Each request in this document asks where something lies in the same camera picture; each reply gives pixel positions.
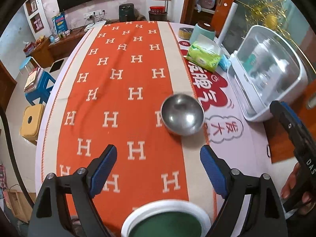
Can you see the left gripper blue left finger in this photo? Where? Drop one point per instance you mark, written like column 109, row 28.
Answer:
column 99, row 170

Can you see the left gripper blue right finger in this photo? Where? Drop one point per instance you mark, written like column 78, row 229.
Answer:
column 217, row 170

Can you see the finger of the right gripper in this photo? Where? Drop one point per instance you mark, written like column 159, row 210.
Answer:
column 275, row 109
column 288, row 117

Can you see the large white plate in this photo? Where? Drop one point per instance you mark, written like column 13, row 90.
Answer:
column 166, row 205

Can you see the right hand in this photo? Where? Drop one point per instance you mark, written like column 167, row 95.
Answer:
column 298, row 192

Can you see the white dish cabinet box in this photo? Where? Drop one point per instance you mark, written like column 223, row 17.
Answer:
column 265, row 68

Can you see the medium steel bowl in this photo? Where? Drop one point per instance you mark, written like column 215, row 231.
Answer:
column 182, row 114

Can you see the green plate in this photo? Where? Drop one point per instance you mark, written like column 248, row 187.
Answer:
column 168, row 224

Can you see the orange H-pattern blanket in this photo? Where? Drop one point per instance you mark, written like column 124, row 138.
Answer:
column 110, row 92

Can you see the yellow plastic stool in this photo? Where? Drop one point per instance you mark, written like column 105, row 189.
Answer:
column 31, row 122

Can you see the blue plastic stool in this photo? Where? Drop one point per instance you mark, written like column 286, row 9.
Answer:
column 42, row 90

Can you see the green tissue pack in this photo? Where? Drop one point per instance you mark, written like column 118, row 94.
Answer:
column 205, row 54

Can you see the white paper roll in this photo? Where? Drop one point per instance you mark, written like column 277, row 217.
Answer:
column 227, row 23

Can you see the stack of books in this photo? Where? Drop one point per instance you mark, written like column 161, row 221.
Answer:
column 33, row 79

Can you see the mint green canister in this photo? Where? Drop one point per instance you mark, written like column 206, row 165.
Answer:
column 202, row 28

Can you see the wooden TV cabinet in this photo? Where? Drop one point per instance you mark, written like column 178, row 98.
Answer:
column 46, row 53

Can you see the light blue stool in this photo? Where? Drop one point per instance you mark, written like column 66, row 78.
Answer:
column 26, row 65

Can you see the blue poster board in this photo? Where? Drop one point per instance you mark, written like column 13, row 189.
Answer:
column 59, row 23

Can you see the black air fryer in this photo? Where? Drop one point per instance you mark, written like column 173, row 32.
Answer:
column 126, row 12

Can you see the red basket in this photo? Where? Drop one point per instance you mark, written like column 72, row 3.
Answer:
column 157, row 9

